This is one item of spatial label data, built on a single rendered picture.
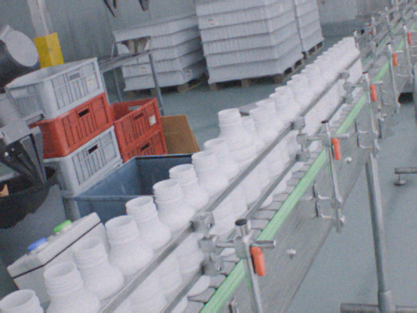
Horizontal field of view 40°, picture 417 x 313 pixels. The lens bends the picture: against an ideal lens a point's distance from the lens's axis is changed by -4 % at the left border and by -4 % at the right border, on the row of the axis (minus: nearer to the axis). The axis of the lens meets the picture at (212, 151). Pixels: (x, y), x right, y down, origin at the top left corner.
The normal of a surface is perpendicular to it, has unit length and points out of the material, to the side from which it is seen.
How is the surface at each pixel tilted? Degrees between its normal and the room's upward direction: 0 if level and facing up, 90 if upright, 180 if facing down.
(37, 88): 90
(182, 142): 102
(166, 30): 90
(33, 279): 90
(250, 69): 90
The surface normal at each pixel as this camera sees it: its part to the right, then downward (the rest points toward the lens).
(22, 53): 0.80, -0.40
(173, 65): -0.44, 0.33
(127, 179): 0.89, -0.05
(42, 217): 0.69, 0.13
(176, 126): -0.32, 0.55
